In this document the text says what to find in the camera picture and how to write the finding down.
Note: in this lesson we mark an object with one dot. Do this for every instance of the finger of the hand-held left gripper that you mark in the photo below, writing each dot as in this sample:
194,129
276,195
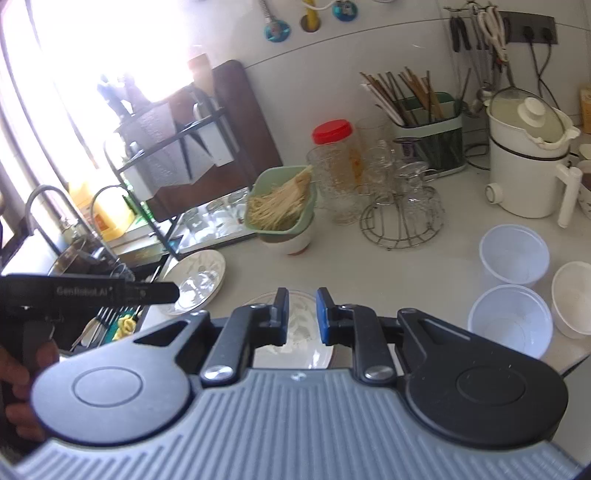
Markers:
152,293

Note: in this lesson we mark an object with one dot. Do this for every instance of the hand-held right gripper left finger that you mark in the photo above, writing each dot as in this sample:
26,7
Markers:
280,323

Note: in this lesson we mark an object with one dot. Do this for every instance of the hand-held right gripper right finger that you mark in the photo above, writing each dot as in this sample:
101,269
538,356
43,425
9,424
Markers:
323,323

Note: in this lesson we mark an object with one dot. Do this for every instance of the white leaf pattern plate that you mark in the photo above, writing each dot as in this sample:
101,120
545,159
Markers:
300,327
198,277

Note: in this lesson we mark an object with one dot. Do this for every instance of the white ceramic bowl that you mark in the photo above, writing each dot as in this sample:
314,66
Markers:
575,295

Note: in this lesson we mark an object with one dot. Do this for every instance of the person's left hand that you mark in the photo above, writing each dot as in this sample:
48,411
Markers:
25,417

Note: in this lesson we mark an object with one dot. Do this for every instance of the metal pot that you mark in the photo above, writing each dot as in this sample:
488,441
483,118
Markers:
78,263

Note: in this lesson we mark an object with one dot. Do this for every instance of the white bowl with red base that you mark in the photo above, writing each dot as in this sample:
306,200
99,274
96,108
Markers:
288,242

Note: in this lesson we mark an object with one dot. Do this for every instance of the yellow detergent bottle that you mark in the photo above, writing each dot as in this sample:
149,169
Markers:
111,212

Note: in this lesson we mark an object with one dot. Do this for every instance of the metal faucet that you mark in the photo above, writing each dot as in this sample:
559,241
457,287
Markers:
46,198

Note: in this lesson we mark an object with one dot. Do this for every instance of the textured glass pitcher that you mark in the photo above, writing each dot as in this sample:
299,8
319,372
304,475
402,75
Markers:
339,203

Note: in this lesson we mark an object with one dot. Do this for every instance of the pale noodles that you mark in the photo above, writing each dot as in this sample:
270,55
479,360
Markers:
277,201

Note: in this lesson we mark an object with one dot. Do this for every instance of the green colander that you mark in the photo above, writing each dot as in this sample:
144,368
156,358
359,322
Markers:
268,180

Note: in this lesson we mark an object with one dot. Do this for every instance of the black dish rack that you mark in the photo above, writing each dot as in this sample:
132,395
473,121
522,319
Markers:
184,134

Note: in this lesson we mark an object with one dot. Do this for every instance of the translucent plastic cup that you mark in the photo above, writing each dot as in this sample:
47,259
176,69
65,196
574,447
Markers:
512,254
508,318

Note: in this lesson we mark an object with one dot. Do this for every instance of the brown cutting board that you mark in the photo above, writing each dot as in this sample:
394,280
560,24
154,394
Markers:
251,129

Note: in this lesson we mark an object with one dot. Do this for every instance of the red lid glass jar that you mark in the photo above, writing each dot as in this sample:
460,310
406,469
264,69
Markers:
332,131

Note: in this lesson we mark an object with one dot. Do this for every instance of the tall clear glass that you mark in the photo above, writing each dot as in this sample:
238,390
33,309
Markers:
371,131

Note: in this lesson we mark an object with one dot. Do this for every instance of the green chopstick holder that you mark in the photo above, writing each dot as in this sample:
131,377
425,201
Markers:
443,143

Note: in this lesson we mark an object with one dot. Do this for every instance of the bundle of chopsticks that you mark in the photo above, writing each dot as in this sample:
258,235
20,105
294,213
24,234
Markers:
406,99

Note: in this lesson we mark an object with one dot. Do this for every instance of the white electric cooking pot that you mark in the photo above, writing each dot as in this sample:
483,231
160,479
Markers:
526,175

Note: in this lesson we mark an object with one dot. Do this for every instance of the blue suction hook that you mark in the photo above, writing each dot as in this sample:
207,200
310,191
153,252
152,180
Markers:
277,31
345,10

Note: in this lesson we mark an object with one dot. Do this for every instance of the floral ceramic bowl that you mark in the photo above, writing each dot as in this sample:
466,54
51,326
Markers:
585,184

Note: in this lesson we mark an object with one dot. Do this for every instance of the yellow hanging tool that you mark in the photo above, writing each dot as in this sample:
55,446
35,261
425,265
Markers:
311,18

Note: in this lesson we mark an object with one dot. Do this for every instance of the black wall power socket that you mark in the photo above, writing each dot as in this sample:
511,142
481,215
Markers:
538,25

